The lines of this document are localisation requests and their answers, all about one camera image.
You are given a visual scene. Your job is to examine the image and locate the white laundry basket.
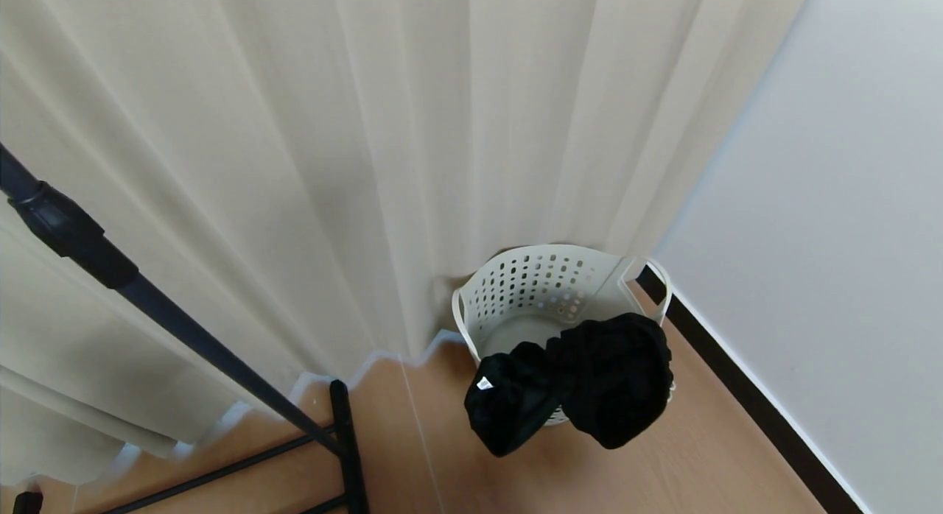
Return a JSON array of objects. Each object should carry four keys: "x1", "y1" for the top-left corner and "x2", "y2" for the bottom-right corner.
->
[{"x1": 452, "y1": 244, "x2": 675, "y2": 426}]

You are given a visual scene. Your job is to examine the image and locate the black shorts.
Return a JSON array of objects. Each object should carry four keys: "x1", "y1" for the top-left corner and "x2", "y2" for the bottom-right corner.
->
[{"x1": 549, "y1": 313, "x2": 673, "y2": 450}]

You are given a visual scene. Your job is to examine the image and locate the beige curtain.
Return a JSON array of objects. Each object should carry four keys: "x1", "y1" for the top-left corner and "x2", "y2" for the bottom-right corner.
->
[{"x1": 0, "y1": 0, "x2": 811, "y2": 493}]

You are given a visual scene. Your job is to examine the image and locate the black clothes rack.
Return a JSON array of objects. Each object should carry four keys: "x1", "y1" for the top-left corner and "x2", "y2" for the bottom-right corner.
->
[{"x1": 0, "y1": 142, "x2": 369, "y2": 514}]

